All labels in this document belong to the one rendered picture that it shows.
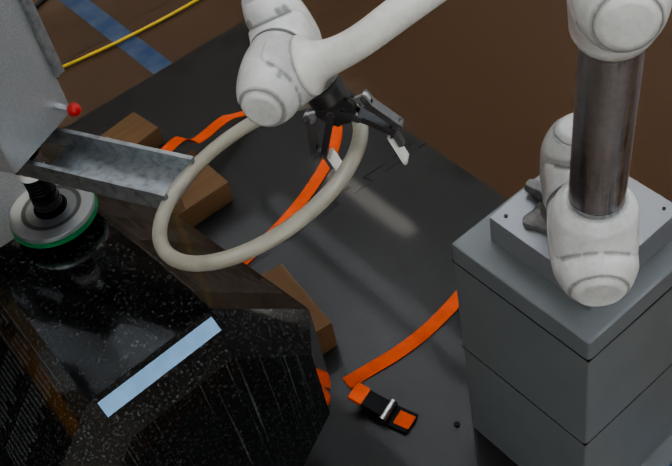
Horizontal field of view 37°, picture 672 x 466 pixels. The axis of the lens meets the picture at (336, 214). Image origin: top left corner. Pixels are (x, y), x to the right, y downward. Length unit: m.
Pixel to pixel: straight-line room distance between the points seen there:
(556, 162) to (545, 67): 1.96
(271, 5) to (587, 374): 1.02
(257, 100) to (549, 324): 0.88
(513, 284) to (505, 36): 2.04
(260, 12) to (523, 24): 2.52
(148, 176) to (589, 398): 1.07
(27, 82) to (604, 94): 1.23
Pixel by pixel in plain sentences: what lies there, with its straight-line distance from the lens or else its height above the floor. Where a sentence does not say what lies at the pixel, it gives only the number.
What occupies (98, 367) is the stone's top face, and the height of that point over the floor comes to 0.80.
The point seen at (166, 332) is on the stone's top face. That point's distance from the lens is 2.25.
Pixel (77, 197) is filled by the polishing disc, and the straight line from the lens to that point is 2.54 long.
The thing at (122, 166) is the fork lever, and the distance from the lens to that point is 2.27.
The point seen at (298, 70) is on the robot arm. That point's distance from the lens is 1.58.
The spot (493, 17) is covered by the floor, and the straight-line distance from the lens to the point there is 4.19.
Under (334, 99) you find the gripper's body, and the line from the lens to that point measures 1.80.
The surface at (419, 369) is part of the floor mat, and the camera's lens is 3.01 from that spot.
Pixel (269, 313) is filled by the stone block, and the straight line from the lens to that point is 2.38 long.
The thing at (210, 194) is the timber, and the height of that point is 0.10.
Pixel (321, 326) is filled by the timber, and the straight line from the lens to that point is 3.00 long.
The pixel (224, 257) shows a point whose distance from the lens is 1.81.
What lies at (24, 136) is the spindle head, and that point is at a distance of 2.28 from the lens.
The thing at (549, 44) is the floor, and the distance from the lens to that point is 4.04.
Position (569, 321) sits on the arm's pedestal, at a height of 0.80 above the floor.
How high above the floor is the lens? 2.51
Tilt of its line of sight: 46 degrees down
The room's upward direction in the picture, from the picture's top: 13 degrees counter-clockwise
